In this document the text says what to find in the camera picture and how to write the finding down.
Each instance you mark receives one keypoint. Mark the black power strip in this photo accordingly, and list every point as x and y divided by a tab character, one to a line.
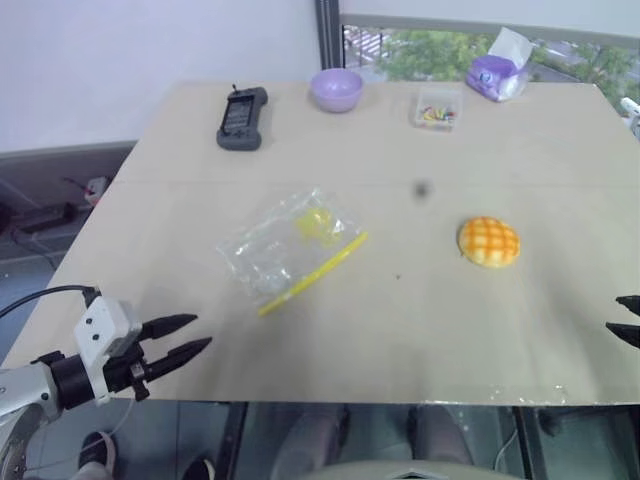
45	217

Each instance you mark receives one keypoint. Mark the black table leg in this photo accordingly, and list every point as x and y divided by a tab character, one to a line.
236	440
523	440

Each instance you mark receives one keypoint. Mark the red and white small device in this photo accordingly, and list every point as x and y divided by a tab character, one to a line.
95	190

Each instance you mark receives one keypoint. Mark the purple bowl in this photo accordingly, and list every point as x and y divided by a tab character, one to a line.
336	90

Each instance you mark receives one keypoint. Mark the grey window frame post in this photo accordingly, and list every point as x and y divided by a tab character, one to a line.
330	35

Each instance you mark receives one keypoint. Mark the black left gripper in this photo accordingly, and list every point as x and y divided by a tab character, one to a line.
121	374

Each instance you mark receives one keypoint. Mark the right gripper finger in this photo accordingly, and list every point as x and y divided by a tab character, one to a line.
627	335
631	305

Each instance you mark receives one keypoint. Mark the orange pineapple bun bread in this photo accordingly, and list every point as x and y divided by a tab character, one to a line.
490	242

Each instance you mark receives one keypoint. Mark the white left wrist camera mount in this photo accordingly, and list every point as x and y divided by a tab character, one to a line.
100	325

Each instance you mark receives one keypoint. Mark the clear box of coloured pins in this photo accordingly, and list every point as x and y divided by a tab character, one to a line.
436	111

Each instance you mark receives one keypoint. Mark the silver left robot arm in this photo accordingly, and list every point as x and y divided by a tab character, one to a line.
20	392

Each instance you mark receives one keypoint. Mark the white object at table edge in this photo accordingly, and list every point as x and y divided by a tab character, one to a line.
632	112

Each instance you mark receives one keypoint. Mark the black shoe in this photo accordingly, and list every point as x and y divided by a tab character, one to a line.
97	450
200	469

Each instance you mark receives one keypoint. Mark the clear yellow-zip plastic bag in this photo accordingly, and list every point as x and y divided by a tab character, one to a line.
280	250

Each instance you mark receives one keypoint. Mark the purple tissue pack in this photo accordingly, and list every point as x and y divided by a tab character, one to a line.
495	75

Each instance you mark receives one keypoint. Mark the black handheld controller device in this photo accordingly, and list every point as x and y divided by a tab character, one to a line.
241	117

